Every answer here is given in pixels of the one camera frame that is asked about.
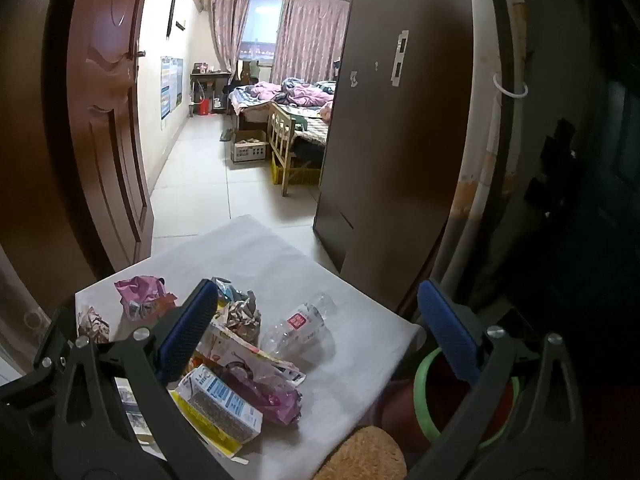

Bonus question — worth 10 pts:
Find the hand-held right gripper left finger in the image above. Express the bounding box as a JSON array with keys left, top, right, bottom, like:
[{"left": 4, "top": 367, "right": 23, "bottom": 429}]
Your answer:
[{"left": 51, "top": 279, "right": 236, "bottom": 480}]

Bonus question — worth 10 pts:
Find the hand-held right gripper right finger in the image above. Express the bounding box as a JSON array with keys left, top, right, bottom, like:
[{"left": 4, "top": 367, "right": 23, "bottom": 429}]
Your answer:
[{"left": 410, "top": 280, "right": 586, "bottom": 480}]

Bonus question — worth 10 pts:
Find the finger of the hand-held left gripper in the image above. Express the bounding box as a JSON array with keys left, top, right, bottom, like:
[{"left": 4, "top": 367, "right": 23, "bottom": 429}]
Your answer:
[{"left": 30, "top": 307, "right": 78, "bottom": 378}]

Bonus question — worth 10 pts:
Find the brown white wrapper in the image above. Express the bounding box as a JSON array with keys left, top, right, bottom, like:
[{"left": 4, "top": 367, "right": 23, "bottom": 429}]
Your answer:
[{"left": 76, "top": 305, "right": 111, "bottom": 345}]

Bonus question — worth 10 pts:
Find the patterned snack wrapper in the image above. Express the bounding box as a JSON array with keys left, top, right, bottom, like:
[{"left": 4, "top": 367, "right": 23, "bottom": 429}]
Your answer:
[{"left": 210, "top": 277, "right": 262, "bottom": 346}]

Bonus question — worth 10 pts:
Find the pink wrapper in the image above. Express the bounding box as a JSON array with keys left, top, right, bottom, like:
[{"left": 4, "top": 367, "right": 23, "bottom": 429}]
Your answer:
[{"left": 114, "top": 275, "right": 178, "bottom": 321}]

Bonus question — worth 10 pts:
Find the blue white carton box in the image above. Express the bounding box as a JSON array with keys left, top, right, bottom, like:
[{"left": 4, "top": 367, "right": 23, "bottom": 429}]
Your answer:
[{"left": 170, "top": 364, "right": 264, "bottom": 443}]

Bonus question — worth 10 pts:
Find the green rimmed bin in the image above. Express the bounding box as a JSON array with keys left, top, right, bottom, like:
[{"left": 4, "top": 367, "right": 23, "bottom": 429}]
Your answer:
[{"left": 412, "top": 347, "right": 521, "bottom": 448}]

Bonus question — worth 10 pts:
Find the purple plastic wrapper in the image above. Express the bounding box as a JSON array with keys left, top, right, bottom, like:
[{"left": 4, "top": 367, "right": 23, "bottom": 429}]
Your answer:
[{"left": 220, "top": 362, "right": 304, "bottom": 426}]

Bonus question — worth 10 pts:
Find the clear plastic bottle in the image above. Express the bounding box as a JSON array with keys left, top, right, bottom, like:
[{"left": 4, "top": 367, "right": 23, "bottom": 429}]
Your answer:
[{"left": 260, "top": 292, "right": 337, "bottom": 361}]

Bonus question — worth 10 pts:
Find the printed paper sheet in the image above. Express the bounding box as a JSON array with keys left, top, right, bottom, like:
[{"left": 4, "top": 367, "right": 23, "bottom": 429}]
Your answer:
[{"left": 117, "top": 379, "right": 152, "bottom": 443}]

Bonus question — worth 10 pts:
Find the white cloth covered table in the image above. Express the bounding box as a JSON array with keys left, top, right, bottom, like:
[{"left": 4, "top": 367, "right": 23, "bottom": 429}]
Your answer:
[{"left": 75, "top": 215, "right": 426, "bottom": 480}]

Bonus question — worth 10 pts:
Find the dark brown door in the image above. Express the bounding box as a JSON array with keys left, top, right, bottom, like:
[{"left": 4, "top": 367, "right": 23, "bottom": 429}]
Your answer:
[{"left": 312, "top": 0, "right": 476, "bottom": 311}]

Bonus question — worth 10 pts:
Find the cardboard box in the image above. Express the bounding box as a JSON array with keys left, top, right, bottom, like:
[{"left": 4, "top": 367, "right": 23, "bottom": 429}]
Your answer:
[{"left": 231, "top": 130, "right": 268, "bottom": 163}]

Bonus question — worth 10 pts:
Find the yellow crate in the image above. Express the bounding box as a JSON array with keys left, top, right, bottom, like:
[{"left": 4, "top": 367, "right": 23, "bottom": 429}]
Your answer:
[{"left": 270, "top": 152, "right": 321, "bottom": 186}]

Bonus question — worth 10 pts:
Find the reddish brown wooden door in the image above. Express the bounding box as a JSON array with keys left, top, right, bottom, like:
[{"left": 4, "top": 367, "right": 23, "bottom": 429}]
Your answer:
[{"left": 65, "top": 0, "right": 156, "bottom": 281}]

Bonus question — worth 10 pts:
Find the light wooden chair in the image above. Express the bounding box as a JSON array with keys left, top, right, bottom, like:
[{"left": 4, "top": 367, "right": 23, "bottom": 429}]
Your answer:
[{"left": 267, "top": 102, "right": 321, "bottom": 197}]

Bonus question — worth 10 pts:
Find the bed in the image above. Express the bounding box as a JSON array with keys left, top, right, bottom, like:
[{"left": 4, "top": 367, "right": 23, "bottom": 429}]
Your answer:
[{"left": 229, "top": 80, "right": 336, "bottom": 161}]

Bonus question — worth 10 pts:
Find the dark wooden desk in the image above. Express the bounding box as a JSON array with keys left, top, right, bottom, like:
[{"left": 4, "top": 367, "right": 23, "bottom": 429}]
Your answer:
[{"left": 190, "top": 70, "right": 233, "bottom": 116}]

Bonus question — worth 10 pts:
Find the pink quilt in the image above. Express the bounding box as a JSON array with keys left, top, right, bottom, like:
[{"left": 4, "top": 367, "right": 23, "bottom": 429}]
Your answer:
[{"left": 250, "top": 77, "right": 335, "bottom": 108}]

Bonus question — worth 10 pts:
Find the pink patterned curtain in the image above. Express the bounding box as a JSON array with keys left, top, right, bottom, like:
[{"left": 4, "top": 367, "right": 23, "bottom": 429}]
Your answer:
[
  {"left": 212, "top": 0, "right": 253, "bottom": 73},
  {"left": 272, "top": 0, "right": 351, "bottom": 86}
]

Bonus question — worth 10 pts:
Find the window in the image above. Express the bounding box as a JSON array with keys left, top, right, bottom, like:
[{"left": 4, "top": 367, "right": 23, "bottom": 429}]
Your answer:
[{"left": 241, "top": 0, "right": 288, "bottom": 68}]

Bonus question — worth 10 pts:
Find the dark wall fixture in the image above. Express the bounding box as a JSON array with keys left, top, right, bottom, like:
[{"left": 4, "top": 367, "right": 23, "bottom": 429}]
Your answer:
[{"left": 522, "top": 117, "right": 581, "bottom": 216}]

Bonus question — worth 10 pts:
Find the wall poster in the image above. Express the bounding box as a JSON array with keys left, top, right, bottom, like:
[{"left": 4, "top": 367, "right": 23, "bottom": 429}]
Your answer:
[{"left": 160, "top": 56, "right": 184, "bottom": 121}]

